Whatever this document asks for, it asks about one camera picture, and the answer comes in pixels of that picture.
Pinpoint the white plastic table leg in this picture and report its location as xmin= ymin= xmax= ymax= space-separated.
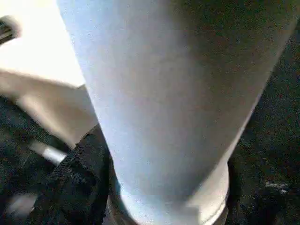
xmin=55 ymin=0 xmax=299 ymax=225

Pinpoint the white plastic table top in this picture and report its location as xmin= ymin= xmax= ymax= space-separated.
xmin=0 ymin=0 xmax=102 ymax=151

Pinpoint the black mat cloth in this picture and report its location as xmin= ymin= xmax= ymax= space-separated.
xmin=0 ymin=35 xmax=300 ymax=225

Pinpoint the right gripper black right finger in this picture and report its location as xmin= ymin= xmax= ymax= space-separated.
xmin=225 ymin=140 xmax=300 ymax=225

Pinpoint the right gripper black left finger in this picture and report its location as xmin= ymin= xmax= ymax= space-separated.
xmin=34 ymin=123 xmax=123 ymax=225

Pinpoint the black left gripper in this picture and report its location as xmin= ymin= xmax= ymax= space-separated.
xmin=0 ymin=15 xmax=24 ymax=46

